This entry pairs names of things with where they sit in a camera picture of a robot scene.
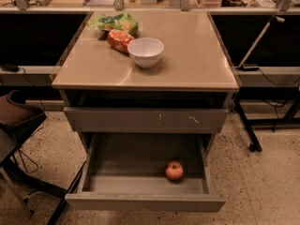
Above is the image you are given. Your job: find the grey drawer cabinet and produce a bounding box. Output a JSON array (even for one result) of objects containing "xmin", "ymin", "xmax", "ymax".
[{"xmin": 51, "ymin": 9, "xmax": 241, "ymax": 214}]

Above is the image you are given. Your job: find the grey top drawer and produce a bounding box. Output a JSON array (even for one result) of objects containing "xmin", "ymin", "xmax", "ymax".
[{"xmin": 64, "ymin": 107, "xmax": 228, "ymax": 133}]

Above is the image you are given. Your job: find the red apple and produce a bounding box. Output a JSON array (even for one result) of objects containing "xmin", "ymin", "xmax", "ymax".
[{"xmin": 165, "ymin": 160, "xmax": 184, "ymax": 181}]

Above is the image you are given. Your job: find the open middle drawer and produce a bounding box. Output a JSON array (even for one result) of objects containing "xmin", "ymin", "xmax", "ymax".
[{"xmin": 66, "ymin": 133, "xmax": 226, "ymax": 212}]

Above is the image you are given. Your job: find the white bowl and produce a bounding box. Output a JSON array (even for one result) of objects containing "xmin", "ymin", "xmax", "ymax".
[{"xmin": 127, "ymin": 37, "xmax": 164, "ymax": 68}]

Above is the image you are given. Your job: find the orange snack bag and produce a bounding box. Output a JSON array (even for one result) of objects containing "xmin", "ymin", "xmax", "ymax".
[{"xmin": 107, "ymin": 29, "xmax": 134, "ymax": 53}]

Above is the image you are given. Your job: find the green chip bag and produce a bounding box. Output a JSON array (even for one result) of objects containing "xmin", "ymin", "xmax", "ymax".
[{"xmin": 87, "ymin": 12, "xmax": 139, "ymax": 36}]

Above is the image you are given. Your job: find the black power adapter right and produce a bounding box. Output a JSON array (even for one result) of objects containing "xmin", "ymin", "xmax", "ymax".
[{"xmin": 240, "ymin": 64, "xmax": 259, "ymax": 71}]

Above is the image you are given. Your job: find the black power adapter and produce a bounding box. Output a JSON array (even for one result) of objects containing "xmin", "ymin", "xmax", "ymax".
[
  {"xmin": 0, "ymin": 64, "xmax": 19, "ymax": 72},
  {"xmin": 240, "ymin": 64, "xmax": 259, "ymax": 71}
]

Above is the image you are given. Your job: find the black office chair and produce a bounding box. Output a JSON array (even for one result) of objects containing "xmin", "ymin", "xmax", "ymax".
[{"xmin": 0, "ymin": 90, "xmax": 67, "ymax": 217}]

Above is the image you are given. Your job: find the black table leg stand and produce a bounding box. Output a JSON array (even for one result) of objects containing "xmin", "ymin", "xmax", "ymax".
[{"xmin": 233, "ymin": 87, "xmax": 300, "ymax": 152}]

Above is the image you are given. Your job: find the black power adapter left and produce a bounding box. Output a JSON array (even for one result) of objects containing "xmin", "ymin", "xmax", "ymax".
[{"xmin": 0, "ymin": 64, "xmax": 19, "ymax": 72}]

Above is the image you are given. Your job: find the white leaning stick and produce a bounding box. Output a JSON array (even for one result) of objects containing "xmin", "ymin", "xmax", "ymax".
[{"xmin": 236, "ymin": 15, "xmax": 285, "ymax": 69}]

